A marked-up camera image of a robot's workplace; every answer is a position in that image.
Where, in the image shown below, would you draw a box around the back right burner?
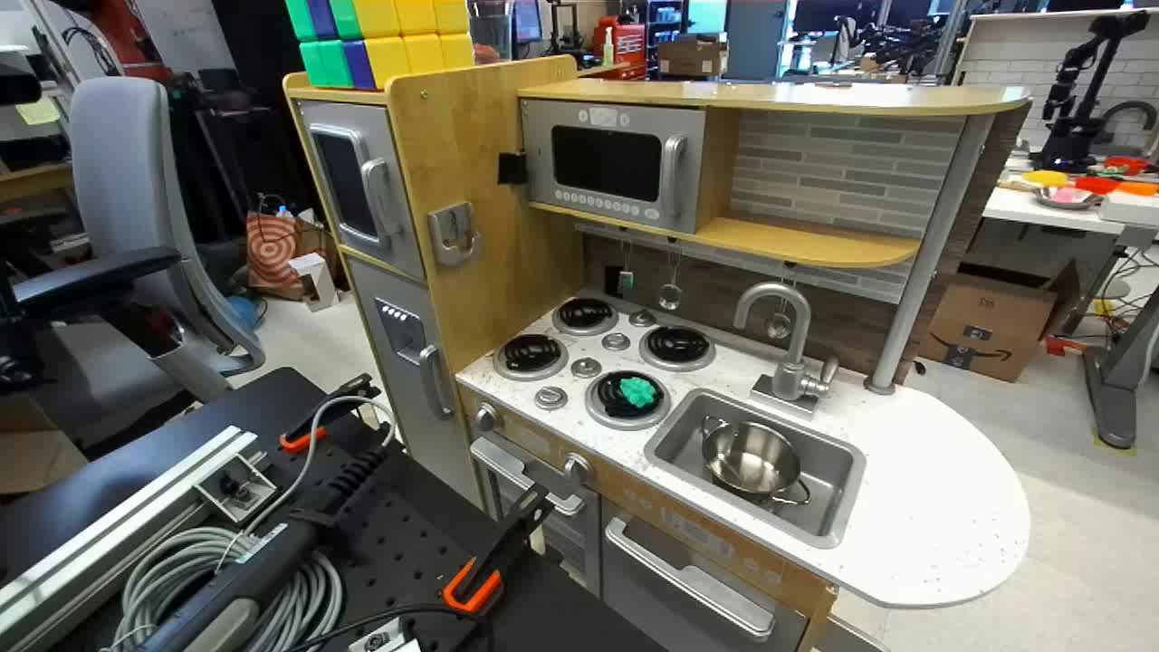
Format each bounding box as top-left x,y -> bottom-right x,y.
640,326 -> 713,368

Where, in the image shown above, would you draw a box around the grey office chair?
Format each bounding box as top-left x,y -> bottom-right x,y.
5,76 -> 263,402

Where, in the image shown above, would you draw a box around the back left burner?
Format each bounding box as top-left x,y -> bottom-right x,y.
554,297 -> 617,337

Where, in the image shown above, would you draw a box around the silver toy faucet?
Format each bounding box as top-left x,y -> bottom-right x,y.
732,282 -> 839,408

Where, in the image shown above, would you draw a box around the green plastic grapes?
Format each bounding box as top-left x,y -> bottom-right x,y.
599,372 -> 659,417

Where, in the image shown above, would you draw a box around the wooden toy kitchen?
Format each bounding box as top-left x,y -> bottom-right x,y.
282,59 -> 1030,648

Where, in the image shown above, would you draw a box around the toy fridge door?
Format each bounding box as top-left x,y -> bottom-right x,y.
299,101 -> 424,279
350,262 -> 480,502

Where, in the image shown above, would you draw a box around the grey toy sink basin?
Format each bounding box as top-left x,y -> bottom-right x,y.
643,391 -> 866,547

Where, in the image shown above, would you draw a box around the toy fridge upper door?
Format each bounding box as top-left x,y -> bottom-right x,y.
299,101 -> 424,279

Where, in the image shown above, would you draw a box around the colourful foam blocks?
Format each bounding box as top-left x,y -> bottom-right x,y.
282,0 -> 473,90

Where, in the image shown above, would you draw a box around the front right burner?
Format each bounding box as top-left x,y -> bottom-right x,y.
585,368 -> 670,432

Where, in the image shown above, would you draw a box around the orange black clamp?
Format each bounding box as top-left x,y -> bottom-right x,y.
439,485 -> 554,614

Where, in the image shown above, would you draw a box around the cardboard box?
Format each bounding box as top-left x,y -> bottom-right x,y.
921,262 -> 1080,380

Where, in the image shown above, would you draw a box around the front left burner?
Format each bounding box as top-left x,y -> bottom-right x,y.
497,334 -> 564,380

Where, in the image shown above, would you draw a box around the aluminium rail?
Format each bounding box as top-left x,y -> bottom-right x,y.
0,427 -> 256,652

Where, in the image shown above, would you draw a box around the coiled grey cable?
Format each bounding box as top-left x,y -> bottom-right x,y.
109,525 -> 348,652

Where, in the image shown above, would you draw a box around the toy fridge lower door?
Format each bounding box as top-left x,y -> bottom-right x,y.
350,262 -> 480,502

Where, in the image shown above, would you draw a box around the toy microwave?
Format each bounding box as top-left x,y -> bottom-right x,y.
520,101 -> 707,233

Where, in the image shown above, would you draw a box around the burner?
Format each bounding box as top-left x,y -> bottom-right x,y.
554,297 -> 617,337
585,368 -> 670,432
497,334 -> 564,380
640,326 -> 713,368

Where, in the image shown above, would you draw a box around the steel pot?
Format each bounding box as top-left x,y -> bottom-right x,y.
700,421 -> 812,506

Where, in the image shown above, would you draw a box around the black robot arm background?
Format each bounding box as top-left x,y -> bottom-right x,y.
1030,9 -> 1148,172

